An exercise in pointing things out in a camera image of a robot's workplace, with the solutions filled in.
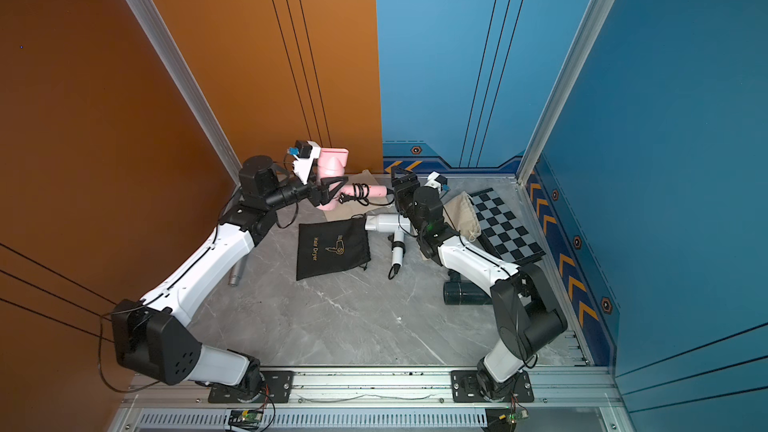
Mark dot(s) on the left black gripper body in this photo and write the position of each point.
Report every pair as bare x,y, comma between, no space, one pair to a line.
315,196

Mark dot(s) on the beige cloth bag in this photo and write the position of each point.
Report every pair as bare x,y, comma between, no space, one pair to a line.
459,212
366,180

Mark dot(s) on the black white checkerboard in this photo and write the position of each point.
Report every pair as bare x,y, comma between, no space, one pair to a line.
503,234

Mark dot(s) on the left green circuit board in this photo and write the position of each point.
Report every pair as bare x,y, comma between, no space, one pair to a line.
245,420

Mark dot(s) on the black mounting plate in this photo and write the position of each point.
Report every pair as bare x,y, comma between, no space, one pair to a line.
470,386
271,386

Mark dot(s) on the silver grey hair tool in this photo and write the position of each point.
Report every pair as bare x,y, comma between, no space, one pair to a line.
237,271

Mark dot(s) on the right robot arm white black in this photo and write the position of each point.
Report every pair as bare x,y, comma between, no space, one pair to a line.
527,312

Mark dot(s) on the green circuit board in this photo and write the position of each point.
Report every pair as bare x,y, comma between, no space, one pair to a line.
504,420
245,420

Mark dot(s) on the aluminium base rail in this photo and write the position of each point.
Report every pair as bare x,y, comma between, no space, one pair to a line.
380,398

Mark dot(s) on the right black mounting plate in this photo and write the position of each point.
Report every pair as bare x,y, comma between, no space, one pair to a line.
470,386

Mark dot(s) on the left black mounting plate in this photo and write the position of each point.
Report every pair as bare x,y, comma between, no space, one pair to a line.
271,386

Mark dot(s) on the right green circuit board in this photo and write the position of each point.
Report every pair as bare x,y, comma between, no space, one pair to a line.
504,420

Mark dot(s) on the black drawstring dryer bag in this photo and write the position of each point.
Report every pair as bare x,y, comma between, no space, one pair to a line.
332,247

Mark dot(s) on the pink hair dryer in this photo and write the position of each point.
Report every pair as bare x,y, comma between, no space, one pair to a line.
331,165

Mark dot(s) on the white hair dryer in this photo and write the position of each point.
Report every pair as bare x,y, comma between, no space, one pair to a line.
397,227

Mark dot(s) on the beige cloth bag right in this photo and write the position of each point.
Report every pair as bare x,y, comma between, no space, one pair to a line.
459,212

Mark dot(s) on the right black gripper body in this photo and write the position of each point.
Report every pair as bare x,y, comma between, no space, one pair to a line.
405,199

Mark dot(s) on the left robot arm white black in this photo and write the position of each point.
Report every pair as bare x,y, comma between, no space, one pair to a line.
151,336

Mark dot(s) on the dark green hair dryer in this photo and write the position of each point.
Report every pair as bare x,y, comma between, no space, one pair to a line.
460,291

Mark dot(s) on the beige cloth bag rear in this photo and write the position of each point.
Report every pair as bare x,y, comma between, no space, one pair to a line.
366,180

